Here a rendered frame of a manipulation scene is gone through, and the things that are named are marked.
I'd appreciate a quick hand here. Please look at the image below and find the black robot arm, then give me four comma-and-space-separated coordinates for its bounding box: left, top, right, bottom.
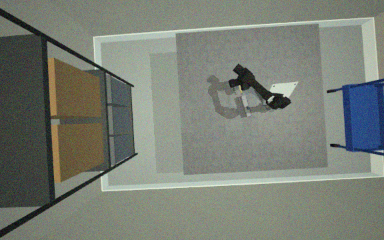
233, 64, 291, 109

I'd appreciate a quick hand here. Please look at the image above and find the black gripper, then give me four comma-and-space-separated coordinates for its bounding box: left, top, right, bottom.
229, 78, 241, 88

